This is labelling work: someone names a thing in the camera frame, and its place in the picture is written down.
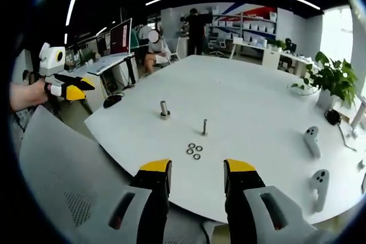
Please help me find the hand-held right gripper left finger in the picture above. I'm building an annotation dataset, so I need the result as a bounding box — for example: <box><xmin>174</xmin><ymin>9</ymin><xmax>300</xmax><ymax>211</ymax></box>
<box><xmin>68</xmin><ymin>158</ymin><xmax>173</xmax><ymax>244</ymax></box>

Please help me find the grey cable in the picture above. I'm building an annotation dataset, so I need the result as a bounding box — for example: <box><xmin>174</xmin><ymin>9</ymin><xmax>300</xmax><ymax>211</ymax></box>
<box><xmin>337</xmin><ymin>123</ymin><xmax>358</xmax><ymax>153</ymax></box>

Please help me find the green potted plant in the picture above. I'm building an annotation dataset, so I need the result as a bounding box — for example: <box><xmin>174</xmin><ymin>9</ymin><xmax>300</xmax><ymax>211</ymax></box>
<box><xmin>291</xmin><ymin>51</ymin><xmax>358</xmax><ymax>113</ymax></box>

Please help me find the white shelf unit with boxes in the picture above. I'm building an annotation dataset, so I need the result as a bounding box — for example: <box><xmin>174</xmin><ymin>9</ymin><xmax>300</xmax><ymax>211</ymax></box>
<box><xmin>207</xmin><ymin>9</ymin><xmax>278</xmax><ymax>53</ymax></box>

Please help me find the white handheld controller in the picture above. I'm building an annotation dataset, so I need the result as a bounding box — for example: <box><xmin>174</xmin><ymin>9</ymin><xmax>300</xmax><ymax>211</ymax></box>
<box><xmin>310</xmin><ymin>169</ymin><xmax>330</xmax><ymax>213</ymax></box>
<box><xmin>303</xmin><ymin>126</ymin><xmax>321</xmax><ymax>159</ymax></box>

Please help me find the white office chair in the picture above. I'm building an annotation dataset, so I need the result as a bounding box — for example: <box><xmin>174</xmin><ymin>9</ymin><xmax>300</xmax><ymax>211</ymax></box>
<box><xmin>171</xmin><ymin>37</ymin><xmax>188</xmax><ymax>61</ymax></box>

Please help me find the grey mesh office chair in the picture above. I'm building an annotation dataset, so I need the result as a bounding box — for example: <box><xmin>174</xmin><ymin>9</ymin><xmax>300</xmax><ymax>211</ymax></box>
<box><xmin>17</xmin><ymin>105</ymin><xmax>226</xmax><ymax>244</ymax></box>

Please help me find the white cylinder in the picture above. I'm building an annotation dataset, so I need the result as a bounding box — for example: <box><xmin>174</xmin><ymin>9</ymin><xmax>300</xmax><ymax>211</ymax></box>
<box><xmin>351</xmin><ymin>103</ymin><xmax>366</xmax><ymax>130</ymax></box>

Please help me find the white low cabinet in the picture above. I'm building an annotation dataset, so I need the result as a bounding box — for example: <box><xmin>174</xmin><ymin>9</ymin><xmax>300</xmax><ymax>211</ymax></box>
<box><xmin>231</xmin><ymin>37</ymin><xmax>318</xmax><ymax>78</ymax></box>

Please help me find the white office desk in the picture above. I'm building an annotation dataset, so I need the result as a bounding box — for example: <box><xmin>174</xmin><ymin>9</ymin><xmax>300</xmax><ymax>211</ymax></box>
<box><xmin>86</xmin><ymin>52</ymin><xmax>138</xmax><ymax>96</ymax></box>

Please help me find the computer monitor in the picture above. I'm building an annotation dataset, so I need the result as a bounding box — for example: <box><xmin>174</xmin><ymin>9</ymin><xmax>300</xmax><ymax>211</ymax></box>
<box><xmin>109</xmin><ymin>17</ymin><xmax>134</xmax><ymax>56</ymax></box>

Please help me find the small black device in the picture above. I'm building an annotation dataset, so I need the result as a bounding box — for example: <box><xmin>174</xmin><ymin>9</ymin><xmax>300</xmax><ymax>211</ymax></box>
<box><xmin>325</xmin><ymin>109</ymin><xmax>341</xmax><ymax>126</ymax></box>

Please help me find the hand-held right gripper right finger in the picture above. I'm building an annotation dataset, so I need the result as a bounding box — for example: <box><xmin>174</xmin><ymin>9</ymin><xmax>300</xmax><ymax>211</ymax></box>
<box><xmin>222</xmin><ymin>158</ymin><xmax>335</xmax><ymax>244</ymax></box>

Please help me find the thick threaded steel stud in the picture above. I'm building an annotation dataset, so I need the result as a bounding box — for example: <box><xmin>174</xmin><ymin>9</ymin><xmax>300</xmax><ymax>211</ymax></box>
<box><xmin>159</xmin><ymin>100</ymin><xmax>172</xmax><ymax>121</ymax></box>

